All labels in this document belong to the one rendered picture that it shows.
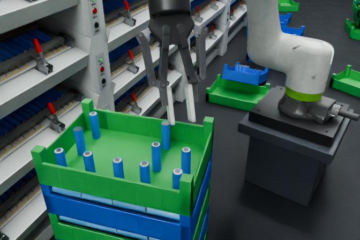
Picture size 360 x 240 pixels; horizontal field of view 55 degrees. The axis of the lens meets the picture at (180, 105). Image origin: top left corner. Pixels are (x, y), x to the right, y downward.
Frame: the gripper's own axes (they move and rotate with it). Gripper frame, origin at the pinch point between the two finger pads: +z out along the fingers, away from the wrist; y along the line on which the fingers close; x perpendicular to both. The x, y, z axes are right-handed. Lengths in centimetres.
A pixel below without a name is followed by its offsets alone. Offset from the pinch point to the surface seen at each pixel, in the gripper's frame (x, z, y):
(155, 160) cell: 2.6, 10.4, -5.5
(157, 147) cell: 1.2, 7.5, -5.0
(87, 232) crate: 7.3, 24.1, -20.3
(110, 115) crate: 17.3, 2.3, -12.6
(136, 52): 83, -14, 2
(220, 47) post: 167, -16, 70
